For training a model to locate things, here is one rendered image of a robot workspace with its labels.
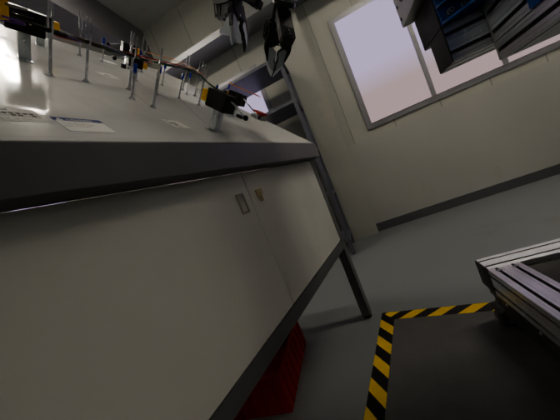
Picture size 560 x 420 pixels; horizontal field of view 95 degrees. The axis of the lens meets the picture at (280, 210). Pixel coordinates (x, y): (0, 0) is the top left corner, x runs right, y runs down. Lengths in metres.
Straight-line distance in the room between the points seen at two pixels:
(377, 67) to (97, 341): 2.77
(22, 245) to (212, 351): 0.32
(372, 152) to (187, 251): 2.37
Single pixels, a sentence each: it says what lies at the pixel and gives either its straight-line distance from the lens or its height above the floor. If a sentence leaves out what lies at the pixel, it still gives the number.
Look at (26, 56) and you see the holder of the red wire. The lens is 0.93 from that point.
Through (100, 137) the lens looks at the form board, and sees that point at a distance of 0.49.
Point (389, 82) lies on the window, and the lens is 2.83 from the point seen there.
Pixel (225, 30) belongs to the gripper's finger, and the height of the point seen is 1.29.
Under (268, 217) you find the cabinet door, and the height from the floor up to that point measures 0.65.
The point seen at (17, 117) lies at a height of 0.93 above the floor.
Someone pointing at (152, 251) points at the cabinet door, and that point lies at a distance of 0.48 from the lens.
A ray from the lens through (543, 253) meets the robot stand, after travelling 1.15.
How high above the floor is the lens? 0.70
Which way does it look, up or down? 3 degrees down
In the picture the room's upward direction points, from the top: 22 degrees counter-clockwise
